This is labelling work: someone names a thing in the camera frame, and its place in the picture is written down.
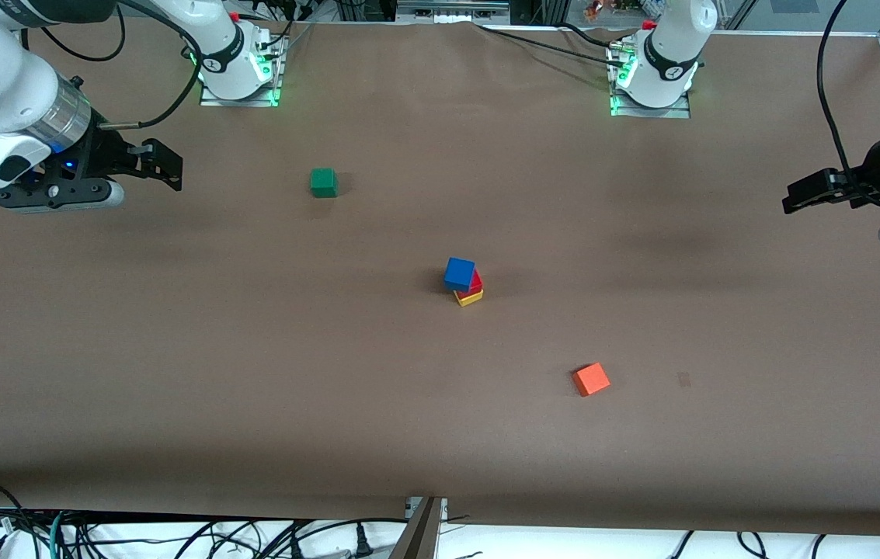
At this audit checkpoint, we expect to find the blue wooden block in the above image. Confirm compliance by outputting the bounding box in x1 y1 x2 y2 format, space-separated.
443 257 477 293

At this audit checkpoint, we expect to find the metal table edge bracket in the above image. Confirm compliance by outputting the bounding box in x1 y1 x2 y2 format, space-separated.
405 497 449 523

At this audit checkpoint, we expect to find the grey power strip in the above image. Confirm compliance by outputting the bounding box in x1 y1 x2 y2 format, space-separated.
397 0 510 24

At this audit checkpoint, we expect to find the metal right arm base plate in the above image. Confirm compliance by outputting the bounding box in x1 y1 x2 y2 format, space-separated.
199 31 286 108

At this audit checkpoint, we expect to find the black cable across cover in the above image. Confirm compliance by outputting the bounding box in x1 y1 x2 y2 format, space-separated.
475 22 631 67

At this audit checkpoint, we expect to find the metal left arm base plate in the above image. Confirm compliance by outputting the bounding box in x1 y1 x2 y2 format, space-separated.
608 39 693 120

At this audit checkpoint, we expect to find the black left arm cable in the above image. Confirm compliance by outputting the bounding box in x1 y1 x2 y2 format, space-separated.
818 0 880 207

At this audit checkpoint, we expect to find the orange wooden block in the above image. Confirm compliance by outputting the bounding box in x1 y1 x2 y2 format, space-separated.
572 362 611 398

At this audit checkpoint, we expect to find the grey slanted post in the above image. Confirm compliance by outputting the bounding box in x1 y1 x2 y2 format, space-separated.
389 497 444 559

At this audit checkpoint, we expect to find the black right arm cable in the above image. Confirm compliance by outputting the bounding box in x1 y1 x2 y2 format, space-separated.
20 0 202 129

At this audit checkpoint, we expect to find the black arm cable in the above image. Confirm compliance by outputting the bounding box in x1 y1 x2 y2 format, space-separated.
818 0 880 207
20 0 202 129

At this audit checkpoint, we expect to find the brown table cover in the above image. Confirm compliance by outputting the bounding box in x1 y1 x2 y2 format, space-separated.
0 16 880 536

